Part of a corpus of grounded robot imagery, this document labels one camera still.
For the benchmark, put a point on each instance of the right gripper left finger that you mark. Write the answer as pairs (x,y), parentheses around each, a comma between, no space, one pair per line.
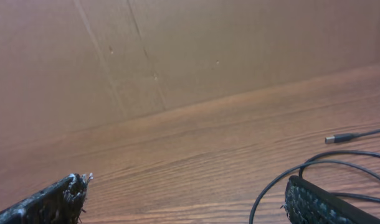
(62,202)

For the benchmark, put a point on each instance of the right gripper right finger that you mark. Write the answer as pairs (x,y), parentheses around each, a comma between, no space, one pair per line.
(306,203)

